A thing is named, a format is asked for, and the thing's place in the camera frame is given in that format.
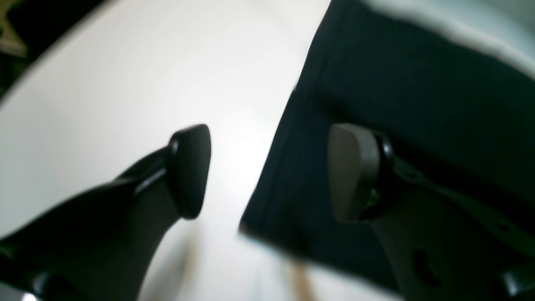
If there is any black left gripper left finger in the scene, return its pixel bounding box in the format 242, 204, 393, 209
0, 124, 211, 301

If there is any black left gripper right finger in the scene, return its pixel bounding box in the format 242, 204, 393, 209
327, 123, 534, 301

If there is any black T-shirt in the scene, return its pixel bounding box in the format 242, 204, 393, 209
239, 0, 534, 299

